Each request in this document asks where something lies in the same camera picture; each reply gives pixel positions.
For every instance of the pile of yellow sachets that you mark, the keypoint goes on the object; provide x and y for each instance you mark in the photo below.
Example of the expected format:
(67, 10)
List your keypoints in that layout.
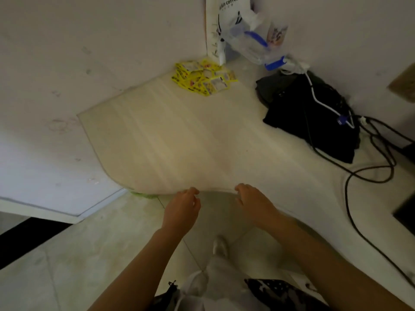
(202, 79)

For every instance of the person's right hand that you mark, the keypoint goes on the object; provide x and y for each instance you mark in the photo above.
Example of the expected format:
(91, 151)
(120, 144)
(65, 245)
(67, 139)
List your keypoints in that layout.
(259, 207)

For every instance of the black box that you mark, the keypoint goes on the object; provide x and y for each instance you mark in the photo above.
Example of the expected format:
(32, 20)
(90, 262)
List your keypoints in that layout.
(407, 210)

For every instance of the black cloth bag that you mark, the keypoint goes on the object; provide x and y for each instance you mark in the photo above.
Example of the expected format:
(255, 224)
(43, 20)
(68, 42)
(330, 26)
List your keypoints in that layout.
(311, 116)

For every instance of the white paper bag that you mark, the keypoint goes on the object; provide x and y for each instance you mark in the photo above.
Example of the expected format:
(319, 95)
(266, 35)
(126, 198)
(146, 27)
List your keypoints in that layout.
(214, 25)

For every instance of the dark patterned shirt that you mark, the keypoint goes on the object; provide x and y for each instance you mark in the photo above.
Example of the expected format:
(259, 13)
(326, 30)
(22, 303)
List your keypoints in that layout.
(282, 296)

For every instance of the person's left hand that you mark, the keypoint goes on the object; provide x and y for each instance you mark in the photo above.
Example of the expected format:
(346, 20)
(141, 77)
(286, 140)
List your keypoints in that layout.
(180, 213)

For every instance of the person's left fingers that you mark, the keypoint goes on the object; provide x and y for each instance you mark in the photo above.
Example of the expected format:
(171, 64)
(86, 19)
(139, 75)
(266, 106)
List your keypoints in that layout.
(189, 192)

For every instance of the white plug adapter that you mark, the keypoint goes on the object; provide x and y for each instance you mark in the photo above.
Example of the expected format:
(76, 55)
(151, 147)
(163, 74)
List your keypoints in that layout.
(296, 66)

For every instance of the printed paper cup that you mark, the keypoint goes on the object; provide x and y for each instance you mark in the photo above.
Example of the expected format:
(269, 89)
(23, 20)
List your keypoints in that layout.
(278, 33)

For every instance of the person's right forearm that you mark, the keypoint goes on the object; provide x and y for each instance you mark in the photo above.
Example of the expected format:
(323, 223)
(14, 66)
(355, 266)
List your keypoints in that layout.
(327, 268)

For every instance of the light grey trousers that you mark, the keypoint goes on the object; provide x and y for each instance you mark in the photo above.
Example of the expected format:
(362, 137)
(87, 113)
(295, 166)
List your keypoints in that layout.
(223, 285)

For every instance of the person's right fingers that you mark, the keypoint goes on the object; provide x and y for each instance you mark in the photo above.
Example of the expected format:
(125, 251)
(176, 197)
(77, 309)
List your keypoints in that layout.
(243, 191)

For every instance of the white shoe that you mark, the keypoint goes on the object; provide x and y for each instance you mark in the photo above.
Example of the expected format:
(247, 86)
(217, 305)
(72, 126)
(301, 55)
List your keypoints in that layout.
(220, 246)

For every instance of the person's left forearm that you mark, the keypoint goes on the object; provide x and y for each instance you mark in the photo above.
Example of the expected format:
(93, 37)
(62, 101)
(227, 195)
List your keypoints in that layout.
(139, 272)

